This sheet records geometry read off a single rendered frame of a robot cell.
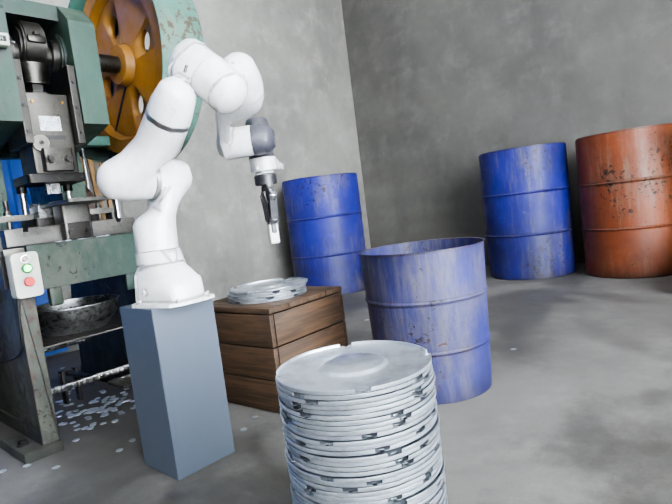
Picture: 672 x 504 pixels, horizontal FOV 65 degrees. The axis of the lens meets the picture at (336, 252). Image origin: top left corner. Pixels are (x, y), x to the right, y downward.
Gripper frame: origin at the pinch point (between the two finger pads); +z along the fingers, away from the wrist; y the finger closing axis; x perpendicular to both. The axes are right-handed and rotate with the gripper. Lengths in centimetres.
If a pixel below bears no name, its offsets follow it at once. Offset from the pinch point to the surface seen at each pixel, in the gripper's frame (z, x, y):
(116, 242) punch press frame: -4, -50, -29
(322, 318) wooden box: 32.8, 12.8, 1.0
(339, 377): 21, -18, 90
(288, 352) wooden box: 39.0, -4.0, 10.0
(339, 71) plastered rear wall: -122, 169, -289
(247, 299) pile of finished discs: 22.2, -10.8, -8.1
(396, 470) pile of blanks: 36, -14, 100
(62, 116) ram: -51, -60, -42
